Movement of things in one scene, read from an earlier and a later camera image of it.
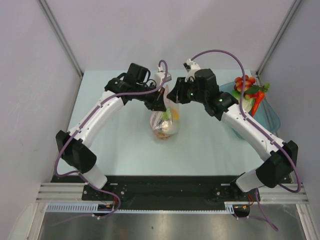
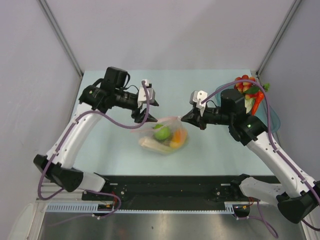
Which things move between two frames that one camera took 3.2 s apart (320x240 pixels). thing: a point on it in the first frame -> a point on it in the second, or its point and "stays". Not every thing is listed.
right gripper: x=178 y=93 -> x=194 y=117
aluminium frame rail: x=62 y=192 stays
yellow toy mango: x=175 y=114 -> x=179 y=138
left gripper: x=157 y=103 -> x=136 y=113
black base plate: x=163 y=192 stays
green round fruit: x=165 y=116 -> x=161 y=132
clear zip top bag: x=165 y=124 -> x=166 y=136
